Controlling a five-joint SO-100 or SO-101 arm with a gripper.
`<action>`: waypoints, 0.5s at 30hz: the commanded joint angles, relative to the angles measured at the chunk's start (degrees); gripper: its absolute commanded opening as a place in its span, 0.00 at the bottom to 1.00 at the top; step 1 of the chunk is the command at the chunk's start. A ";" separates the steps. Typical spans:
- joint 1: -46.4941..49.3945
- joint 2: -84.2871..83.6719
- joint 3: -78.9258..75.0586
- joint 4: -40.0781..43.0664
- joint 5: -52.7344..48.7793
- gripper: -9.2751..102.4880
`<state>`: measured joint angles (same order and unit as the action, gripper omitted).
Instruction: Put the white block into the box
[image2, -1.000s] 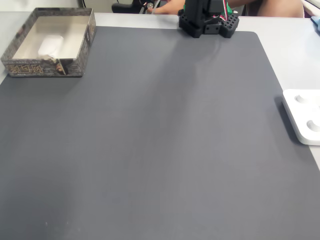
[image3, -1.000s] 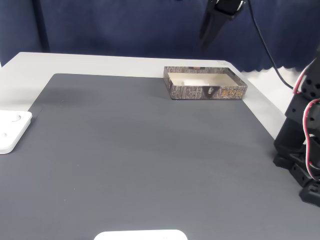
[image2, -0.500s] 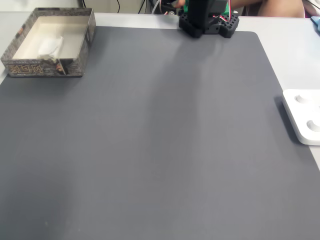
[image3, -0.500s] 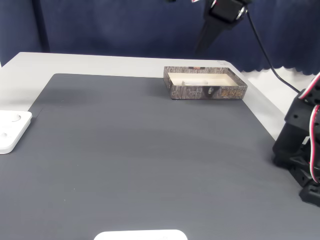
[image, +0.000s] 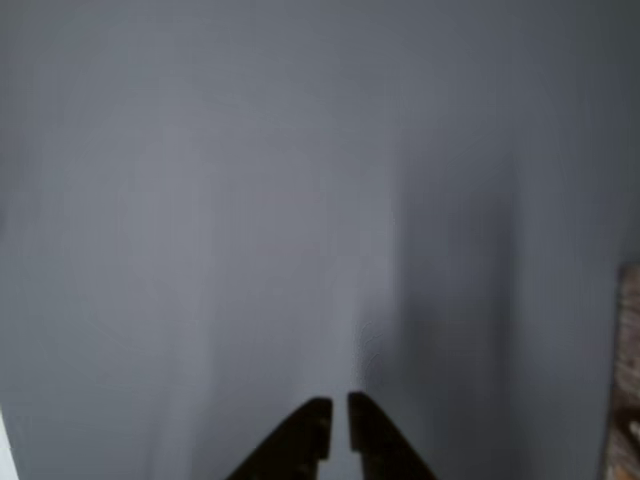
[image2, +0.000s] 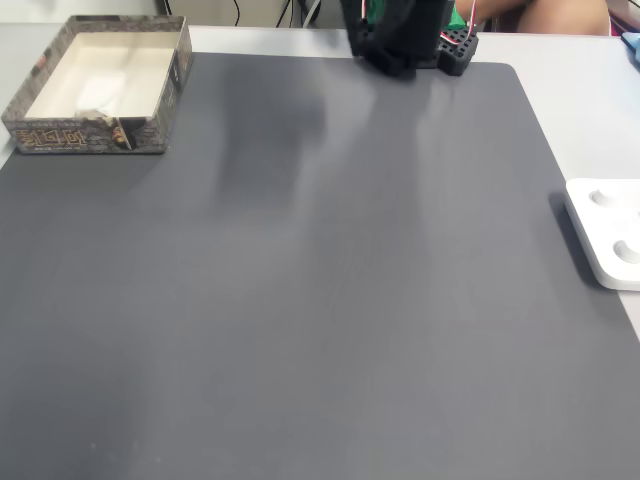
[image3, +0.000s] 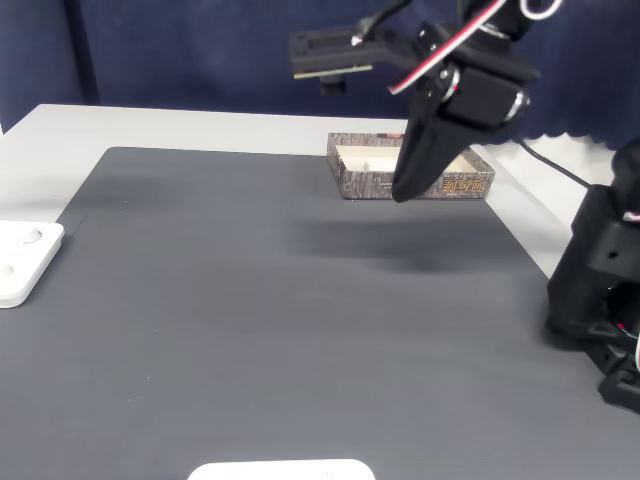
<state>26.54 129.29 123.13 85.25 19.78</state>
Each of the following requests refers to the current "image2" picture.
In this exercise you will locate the white square device with buttons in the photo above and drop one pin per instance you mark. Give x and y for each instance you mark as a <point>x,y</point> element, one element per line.
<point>607,230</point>

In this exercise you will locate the white block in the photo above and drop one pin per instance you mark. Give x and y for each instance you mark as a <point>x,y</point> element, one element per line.
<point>102,92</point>

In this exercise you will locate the grey desk mat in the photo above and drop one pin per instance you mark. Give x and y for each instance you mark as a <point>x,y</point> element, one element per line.
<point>320,275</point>

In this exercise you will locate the blue object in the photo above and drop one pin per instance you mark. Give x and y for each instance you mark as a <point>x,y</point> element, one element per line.
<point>632,47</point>

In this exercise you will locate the patterned open cardboard box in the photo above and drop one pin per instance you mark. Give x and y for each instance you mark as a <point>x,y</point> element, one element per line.
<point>90,137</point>

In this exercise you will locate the person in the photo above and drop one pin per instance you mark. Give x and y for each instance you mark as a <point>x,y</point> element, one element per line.
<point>560,17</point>

